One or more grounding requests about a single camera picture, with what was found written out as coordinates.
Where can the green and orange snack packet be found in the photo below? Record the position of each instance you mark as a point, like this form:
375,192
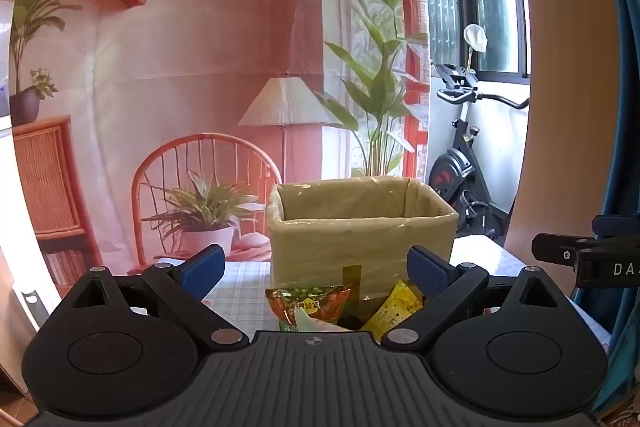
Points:
310,302

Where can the cardboard box with yellow tape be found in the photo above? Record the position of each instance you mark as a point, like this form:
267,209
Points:
350,242

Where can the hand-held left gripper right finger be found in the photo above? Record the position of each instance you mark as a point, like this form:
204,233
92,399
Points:
427,273

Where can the wooden panel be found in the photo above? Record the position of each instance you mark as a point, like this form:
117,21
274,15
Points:
560,82

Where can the white cloth on bike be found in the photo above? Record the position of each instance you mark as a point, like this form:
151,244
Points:
475,37

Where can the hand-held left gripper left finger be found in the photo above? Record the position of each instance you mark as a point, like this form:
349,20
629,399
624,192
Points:
202,271

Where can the black exercise bike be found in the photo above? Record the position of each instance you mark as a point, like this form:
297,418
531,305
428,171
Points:
457,167

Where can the yellow snack packet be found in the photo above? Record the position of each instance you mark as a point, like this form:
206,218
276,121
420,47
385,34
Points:
392,311

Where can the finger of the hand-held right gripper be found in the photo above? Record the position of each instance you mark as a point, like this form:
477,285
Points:
617,226
555,251

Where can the blue curtain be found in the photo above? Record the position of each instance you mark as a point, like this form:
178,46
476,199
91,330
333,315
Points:
625,82

